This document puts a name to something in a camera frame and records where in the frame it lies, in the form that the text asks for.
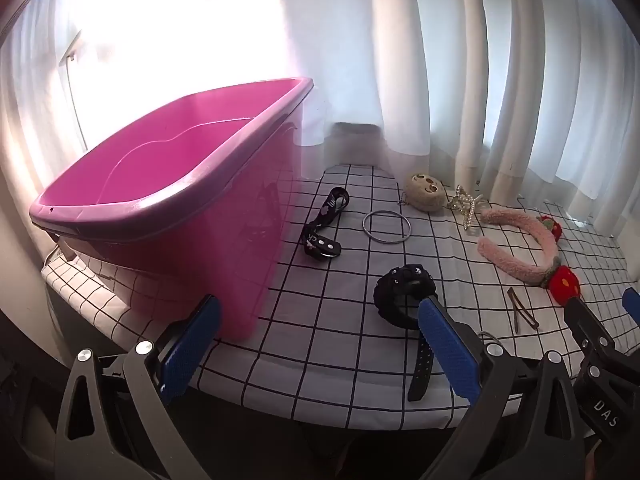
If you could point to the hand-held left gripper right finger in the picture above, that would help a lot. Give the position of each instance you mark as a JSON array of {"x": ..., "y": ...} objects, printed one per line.
[{"x": 447, "y": 345}]

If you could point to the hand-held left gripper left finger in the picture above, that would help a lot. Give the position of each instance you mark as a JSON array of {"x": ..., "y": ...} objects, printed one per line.
[{"x": 192, "y": 345}]

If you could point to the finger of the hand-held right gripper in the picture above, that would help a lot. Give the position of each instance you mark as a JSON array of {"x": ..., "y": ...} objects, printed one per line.
[
  {"x": 587, "y": 322},
  {"x": 632, "y": 302}
]

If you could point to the brown hair clip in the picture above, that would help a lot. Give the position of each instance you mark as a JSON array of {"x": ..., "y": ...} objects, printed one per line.
[{"x": 514, "y": 310}]

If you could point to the black wrist watch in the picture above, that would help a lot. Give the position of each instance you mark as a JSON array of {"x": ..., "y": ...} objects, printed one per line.
[{"x": 395, "y": 290}]

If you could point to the pink fuzzy strawberry headband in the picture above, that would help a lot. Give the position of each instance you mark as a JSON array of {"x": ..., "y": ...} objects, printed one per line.
[{"x": 547, "y": 250}]

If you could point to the pearl hair claw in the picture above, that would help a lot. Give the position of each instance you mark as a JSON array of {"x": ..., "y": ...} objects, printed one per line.
[{"x": 470, "y": 210}]

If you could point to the pink plastic bin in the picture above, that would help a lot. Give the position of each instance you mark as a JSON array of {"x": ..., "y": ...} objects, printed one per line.
[{"x": 165, "y": 195}]

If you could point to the grey container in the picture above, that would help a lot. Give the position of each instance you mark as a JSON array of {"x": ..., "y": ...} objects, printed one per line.
[{"x": 355, "y": 145}]

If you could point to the white curtain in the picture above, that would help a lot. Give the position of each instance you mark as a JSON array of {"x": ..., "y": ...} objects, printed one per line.
[{"x": 440, "y": 60}]

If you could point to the white desk lamp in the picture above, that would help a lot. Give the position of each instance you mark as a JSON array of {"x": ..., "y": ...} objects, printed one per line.
[{"x": 70, "y": 57}]

